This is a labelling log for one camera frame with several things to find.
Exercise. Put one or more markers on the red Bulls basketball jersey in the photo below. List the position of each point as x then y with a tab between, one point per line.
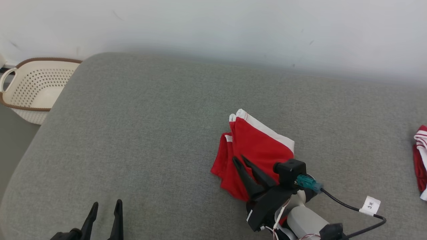
419	160

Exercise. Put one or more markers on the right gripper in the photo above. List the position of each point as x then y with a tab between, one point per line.
267	206

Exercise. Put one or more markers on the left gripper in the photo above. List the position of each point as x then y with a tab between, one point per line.
66	236

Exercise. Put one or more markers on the red Bulls 23 shorts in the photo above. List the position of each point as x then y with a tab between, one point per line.
257	143

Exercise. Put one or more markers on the cream perforated laundry basket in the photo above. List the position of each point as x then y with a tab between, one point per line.
36	90

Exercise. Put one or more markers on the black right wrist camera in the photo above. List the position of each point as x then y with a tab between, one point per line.
290	171

